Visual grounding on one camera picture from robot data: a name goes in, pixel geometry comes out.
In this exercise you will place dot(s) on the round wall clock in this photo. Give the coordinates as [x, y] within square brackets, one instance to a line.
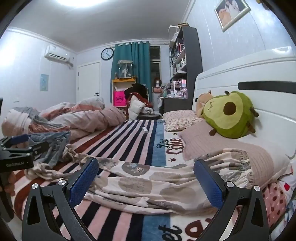
[107, 53]

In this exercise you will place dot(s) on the yellow shelf unit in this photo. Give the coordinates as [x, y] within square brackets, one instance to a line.
[123, 80]

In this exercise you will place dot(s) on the pink striped duvet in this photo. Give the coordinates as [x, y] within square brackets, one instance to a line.
[92, 118]

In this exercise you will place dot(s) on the white bed headboard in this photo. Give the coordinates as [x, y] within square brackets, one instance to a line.
[266, 69]

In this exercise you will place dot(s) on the person's left hand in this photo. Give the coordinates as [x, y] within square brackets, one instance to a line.
[10, 182]

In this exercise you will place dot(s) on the grey garment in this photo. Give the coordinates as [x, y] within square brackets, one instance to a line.
[34, 115]

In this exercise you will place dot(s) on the glass display case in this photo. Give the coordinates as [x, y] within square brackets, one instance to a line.
[124, 68]

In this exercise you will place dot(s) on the large pink pillow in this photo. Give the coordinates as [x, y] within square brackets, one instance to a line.
[231, 148]

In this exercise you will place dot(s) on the mannequin head with wig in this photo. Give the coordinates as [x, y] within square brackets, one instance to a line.
[158, 83]

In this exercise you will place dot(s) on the dark round stool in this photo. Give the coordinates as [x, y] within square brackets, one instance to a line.
[148, 117]

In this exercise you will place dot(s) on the brown plush toy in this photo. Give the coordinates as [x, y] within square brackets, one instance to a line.
[202, 102]

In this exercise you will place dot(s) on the small white box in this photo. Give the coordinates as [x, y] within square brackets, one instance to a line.
[145, 129]

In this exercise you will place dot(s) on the teal curtain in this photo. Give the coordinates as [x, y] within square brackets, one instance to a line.
[134, 62]

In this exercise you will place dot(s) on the light blue wall poster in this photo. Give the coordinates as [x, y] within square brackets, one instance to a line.
[44, 82]

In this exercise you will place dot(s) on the dark grey bookshelf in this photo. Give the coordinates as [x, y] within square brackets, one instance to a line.
[187, 58]

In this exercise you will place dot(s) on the white door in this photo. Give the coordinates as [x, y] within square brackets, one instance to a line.
[89, 81]

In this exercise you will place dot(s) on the white air conditioner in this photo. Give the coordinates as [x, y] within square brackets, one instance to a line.
[57, 55]

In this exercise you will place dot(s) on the window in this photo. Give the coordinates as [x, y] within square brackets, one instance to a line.
[155, 67]

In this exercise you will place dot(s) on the clutter of cosmetics on desk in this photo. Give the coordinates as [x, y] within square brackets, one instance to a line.
[178, 89]

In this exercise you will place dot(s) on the pile of clothes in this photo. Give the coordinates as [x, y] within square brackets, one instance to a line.
[138, 102]

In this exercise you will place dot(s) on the pink polka-dot bed sheet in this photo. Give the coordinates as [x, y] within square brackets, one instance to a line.
[275, 199]

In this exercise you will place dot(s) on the framed wall picture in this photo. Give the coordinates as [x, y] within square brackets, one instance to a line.
[232, 14]

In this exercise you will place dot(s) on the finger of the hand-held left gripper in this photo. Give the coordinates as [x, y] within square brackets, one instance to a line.
[39, 147]
[18, 139]

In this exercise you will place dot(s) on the striped printed blanket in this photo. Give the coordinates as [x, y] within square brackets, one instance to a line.
[138, 139]

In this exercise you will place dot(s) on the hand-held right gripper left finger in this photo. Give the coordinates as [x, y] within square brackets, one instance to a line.
[83, 183]

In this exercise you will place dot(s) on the cream pants with grey dots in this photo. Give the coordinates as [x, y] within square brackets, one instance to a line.
[138, 183]

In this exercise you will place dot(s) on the floral pillow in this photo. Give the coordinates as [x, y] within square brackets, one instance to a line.
[180, 119]

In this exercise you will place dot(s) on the dark grey desk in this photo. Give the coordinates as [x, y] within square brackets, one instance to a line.
[175, 103]

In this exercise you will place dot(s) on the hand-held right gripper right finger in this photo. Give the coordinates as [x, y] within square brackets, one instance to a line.
[209, 183]

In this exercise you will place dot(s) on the blue-grey garment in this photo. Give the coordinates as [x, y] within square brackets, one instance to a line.
[53, 143]

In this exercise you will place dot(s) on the green avocado plush toy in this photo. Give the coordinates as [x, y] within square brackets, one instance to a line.
[231, 113]

